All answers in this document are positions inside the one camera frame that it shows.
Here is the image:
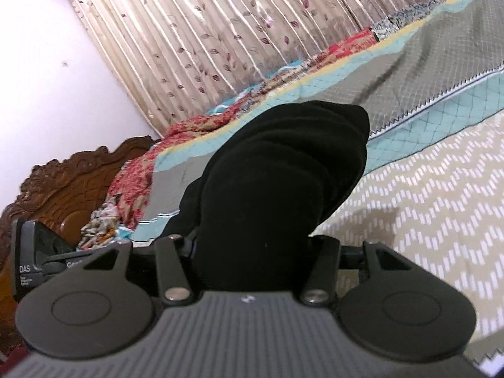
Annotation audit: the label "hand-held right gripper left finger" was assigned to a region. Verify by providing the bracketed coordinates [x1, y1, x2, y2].
[81, 234, 199, 306]

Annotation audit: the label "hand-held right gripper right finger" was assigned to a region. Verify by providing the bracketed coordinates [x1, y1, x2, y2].
[298, 235, 415, 306]

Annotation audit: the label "black pants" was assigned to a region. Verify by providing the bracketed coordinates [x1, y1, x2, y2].
[157, 100, 371, 293]

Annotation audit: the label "carved wooden headboard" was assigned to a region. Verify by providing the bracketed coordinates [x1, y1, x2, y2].
[0, 135, 160, 367]

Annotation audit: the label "pale floral cloth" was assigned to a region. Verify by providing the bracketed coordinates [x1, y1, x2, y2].
[76, 200, 134, 252]

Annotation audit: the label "red floral blanket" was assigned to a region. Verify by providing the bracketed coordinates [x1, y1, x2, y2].
[89, 26, 381, 231]

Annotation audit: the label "patterned bed quilt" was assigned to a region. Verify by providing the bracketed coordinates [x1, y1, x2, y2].
[128, 0, 504, 373]

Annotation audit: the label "floral pleated curtain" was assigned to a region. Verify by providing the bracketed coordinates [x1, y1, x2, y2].
[58, 0, 451, 139]

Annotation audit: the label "black white patterned cloth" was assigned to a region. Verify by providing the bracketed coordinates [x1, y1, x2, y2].
[372, 0, 447, 42]

